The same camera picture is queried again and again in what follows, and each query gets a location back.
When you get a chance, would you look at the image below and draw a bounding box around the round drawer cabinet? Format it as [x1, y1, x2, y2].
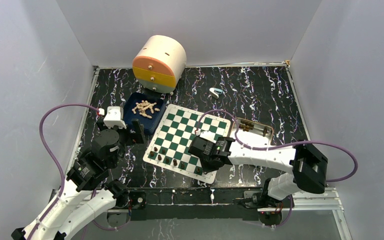
[132, 35, 187, 94]

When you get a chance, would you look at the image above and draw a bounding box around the green white chess board mat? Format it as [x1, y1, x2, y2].
[142, 104, 217, 184]

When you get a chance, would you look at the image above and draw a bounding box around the dark blue plastic bin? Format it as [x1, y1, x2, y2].
[123, 92, 166, 136]

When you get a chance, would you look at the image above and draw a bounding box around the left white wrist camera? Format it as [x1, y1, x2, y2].
[103, 106, 127, 129]

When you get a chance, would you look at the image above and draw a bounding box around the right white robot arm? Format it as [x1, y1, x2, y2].
[188, 136, 328, 207]

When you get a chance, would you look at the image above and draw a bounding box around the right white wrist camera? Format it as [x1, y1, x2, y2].
[195, 129, 216, 141]

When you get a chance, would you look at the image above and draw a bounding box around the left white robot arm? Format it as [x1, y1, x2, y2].
[11, 119, 145, 240]

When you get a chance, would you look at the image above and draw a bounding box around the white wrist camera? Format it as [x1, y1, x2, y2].
[195, 129, 216, 141]
[103, 106, 127, 129]

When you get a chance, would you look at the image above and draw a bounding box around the pile of light chess pieces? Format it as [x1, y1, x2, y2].
[131, 100, 161, 119]

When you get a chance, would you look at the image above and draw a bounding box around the small white blue clip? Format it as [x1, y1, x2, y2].
[209, 87, 224, 99]

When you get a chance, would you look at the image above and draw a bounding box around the black base frame rail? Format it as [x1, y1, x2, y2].
[105, 187, 284, 229]

